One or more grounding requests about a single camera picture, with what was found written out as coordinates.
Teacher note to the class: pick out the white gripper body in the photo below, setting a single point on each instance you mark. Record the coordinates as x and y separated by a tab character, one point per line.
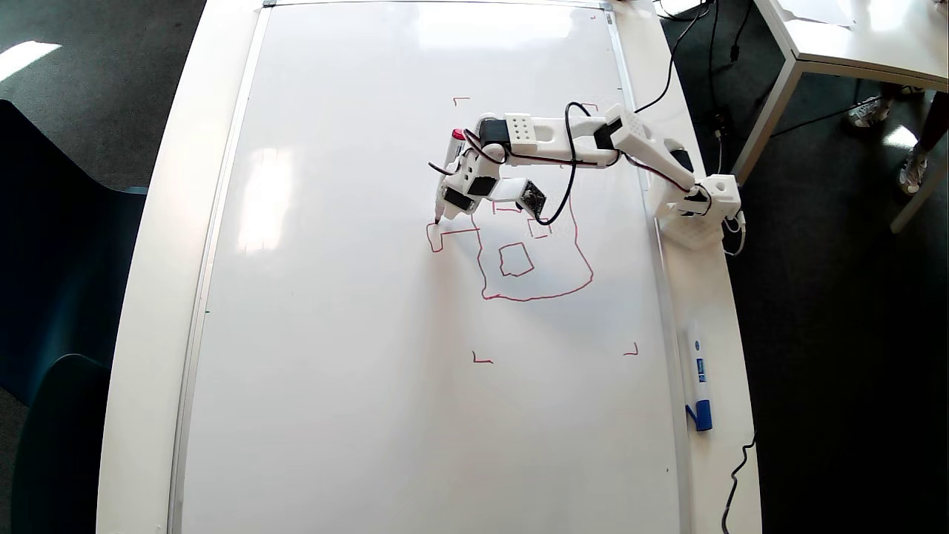
455	199

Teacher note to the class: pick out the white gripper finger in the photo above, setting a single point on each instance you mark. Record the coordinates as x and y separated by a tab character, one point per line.
460	211

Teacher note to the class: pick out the red whiteboard marker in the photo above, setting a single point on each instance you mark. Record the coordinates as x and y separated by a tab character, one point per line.
449	159

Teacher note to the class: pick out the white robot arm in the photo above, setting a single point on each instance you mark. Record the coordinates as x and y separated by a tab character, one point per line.
723	194

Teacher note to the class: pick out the large whiteboard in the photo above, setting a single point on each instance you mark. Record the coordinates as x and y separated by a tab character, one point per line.
334	334

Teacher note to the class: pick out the white blue board marker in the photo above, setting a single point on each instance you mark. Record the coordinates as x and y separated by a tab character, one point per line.
698	371

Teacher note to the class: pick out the person wearing white sneakers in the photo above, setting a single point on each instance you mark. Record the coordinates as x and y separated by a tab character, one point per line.
869	111

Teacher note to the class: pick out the dark teal chair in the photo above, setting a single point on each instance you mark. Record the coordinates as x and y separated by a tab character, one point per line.
59	460
59	259

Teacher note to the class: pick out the white side table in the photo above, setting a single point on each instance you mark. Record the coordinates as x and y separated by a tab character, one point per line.
875	37

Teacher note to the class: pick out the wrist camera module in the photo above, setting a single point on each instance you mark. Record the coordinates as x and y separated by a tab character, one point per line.
531	199

